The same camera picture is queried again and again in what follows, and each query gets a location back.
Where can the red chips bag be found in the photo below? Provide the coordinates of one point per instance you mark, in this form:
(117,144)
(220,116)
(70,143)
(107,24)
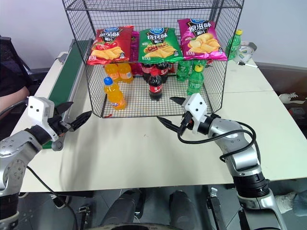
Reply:
(109,45)

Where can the black table leg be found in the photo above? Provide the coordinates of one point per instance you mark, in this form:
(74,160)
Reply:
(216,208)

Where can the magenta chips bag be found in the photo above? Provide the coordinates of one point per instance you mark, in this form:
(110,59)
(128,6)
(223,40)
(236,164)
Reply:
(201,39)

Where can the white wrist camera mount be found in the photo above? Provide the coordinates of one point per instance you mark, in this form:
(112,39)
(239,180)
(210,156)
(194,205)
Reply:
(38,107)
(197,106)

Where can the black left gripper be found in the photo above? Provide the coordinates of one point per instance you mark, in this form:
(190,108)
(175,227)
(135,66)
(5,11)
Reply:
(58,124)

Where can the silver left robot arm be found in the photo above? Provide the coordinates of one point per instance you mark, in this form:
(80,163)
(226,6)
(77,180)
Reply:
(14,153)

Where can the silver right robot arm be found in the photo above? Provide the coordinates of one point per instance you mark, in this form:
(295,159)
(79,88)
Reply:
(242,153)

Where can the green soda bottle yellow cap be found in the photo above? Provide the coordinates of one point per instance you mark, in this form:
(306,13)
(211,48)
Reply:
(234,45)
(195,81)

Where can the green chips bag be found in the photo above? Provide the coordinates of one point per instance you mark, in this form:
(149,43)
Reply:
(158,44)

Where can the red snack pack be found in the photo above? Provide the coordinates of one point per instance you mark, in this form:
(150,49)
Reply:
(171,67)

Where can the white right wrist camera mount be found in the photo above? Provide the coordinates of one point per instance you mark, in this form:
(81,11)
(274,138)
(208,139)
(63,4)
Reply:
(197,106)

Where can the white marker pen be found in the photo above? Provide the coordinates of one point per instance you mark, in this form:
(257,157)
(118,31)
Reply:
(247,64)

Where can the orange soda bottle blue cap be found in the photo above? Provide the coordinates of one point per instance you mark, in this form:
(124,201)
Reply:
(114,95)

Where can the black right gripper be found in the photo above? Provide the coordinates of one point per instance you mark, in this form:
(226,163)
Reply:
(186,119)

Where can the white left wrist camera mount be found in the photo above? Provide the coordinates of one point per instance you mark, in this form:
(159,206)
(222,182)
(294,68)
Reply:
(38,107)

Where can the green conveyor belt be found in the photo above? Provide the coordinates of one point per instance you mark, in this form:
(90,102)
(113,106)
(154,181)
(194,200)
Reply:
(64,76)

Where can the cola bottle red cap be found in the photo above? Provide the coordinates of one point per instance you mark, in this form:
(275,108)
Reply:
(155,87)

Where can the white shoe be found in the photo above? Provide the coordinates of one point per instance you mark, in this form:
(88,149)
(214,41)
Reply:
(285,201)

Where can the black mesh office chair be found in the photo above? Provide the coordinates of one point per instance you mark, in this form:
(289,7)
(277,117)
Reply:
(12,55)

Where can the person in black shirt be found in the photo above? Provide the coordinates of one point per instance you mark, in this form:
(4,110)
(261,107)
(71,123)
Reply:
(12,93)

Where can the purple snack bag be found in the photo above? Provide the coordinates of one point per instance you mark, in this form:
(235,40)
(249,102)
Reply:
(134,52)

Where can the dark rounded shape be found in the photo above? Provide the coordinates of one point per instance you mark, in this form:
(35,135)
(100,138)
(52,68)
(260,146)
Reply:
(126,206)
(183,206)

